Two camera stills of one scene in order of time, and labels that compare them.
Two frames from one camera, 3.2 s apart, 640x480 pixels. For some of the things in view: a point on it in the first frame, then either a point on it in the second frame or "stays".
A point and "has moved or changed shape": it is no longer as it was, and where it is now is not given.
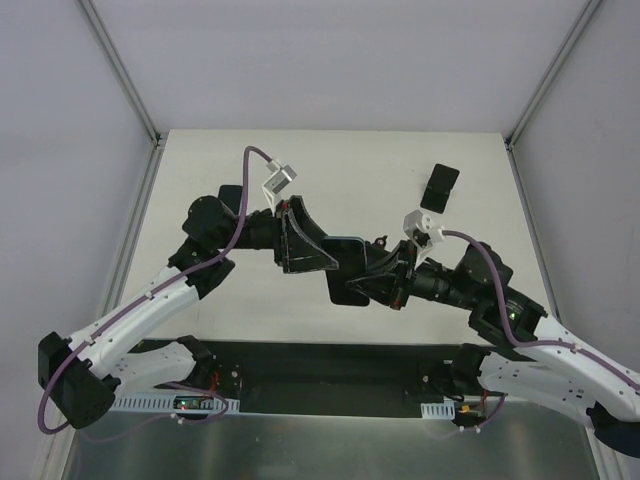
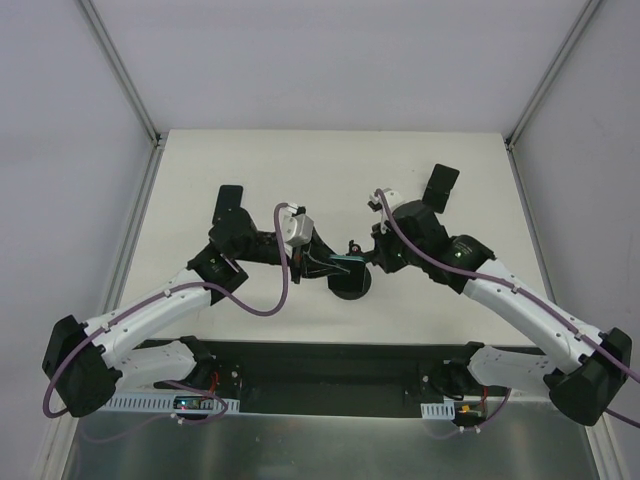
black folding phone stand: [439, 188] stays
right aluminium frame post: [545, 83] stays
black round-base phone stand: [377, 247] has moved or changed shape
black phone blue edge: [350, 253] has moved or changed shape
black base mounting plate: [312, 379] stays
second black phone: [230, 194] stays
